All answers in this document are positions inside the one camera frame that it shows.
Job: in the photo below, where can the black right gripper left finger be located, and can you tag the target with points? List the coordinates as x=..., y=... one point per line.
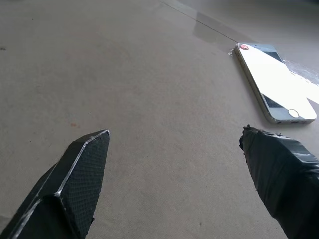
x=74, y=179

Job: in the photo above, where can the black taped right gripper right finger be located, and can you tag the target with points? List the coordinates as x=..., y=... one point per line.
x=281, y=181

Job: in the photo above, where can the white smartphone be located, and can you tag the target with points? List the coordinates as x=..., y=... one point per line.
x=274, y=79

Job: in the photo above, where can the clear tape strip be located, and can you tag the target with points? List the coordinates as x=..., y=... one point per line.
x=300, y=69

